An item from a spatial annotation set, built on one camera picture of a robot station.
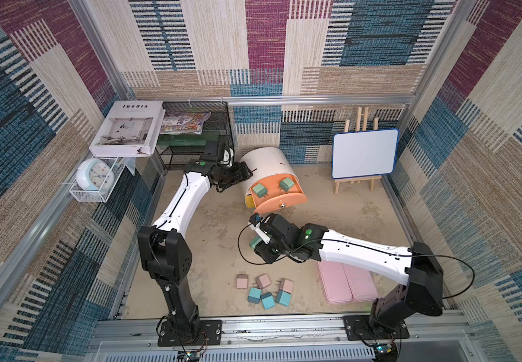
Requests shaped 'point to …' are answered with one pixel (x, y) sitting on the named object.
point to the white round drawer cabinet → (265, 161)
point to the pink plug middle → (262, 280)
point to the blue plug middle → (268, 301)
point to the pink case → (342, 283)
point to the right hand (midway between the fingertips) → (258, 245)
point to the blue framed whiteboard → (364, 153)
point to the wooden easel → (358, 129)
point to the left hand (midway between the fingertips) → (245, 175)
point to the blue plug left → (254, 295)
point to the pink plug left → (241, 281)
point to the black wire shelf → (177, 157)
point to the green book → (186, 139)
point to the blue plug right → (284, 298)
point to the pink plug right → (286, 285)
